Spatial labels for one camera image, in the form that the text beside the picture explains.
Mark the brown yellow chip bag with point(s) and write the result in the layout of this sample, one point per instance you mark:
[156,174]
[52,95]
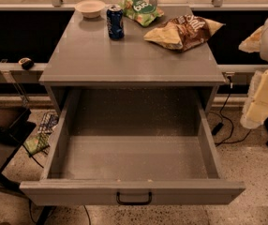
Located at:
[183,33]

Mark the white bowl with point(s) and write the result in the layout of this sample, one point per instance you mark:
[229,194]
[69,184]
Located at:
[90,8]

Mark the grey drawer cabinet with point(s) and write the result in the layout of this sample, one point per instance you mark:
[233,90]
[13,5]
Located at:
[86,56]

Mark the blue soda can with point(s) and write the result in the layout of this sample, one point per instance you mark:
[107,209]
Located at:
[115,22]

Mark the grey top drawer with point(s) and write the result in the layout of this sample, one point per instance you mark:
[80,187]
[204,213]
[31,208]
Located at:
[132,147]

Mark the small black round device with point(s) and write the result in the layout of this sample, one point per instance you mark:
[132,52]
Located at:
[26,63]

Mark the green mesh snack packet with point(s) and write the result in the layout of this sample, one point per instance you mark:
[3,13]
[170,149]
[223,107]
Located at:
[36,144]

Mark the patterned packet on floor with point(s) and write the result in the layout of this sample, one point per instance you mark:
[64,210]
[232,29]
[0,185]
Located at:
[48,123]

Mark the green chip bag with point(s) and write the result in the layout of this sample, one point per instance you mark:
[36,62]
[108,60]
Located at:
[141,11]

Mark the foam-covered gripper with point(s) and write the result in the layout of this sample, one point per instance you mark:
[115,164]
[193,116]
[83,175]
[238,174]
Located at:
[256,111]

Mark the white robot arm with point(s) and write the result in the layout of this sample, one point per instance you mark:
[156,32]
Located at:
[257,42]

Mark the dark side cart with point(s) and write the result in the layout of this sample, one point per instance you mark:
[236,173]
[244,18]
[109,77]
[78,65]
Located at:
[14,130]

